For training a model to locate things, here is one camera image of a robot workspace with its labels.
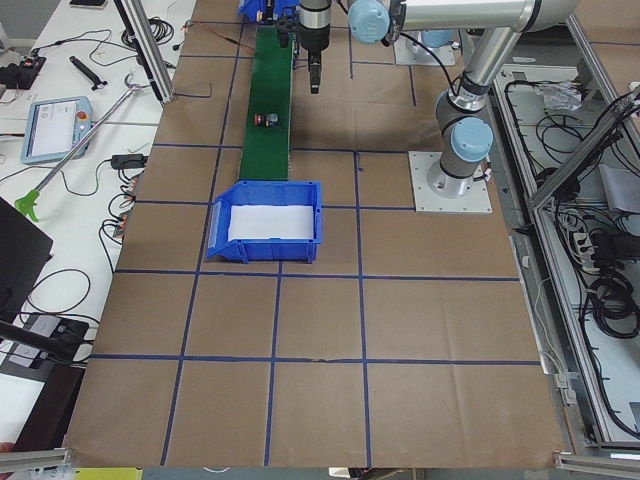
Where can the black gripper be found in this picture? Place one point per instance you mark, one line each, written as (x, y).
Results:
(314, 43)

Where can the red push button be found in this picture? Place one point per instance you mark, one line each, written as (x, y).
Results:
(268, 120)

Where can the blue destination bin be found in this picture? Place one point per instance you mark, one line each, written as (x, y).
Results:
(265, 11)

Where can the green conveyor belt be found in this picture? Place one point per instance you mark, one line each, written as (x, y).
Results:
(265, 154)

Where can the blue source bin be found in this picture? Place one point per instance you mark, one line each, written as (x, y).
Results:
(276, 193)

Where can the white foam pad source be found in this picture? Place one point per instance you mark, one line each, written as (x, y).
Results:
(257, 222)

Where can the black power adapter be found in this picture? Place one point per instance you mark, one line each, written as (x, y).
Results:
(128, 161)

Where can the teach pendant tablet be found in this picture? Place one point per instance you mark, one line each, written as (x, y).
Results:
(54, 127)

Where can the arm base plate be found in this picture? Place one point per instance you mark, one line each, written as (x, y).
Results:
(436, 192)
(407, 52)

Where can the aluminium frame post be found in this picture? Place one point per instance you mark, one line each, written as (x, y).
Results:
(139, 32)

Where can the black handle tool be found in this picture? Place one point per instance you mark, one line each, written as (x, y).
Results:
(96, 82)

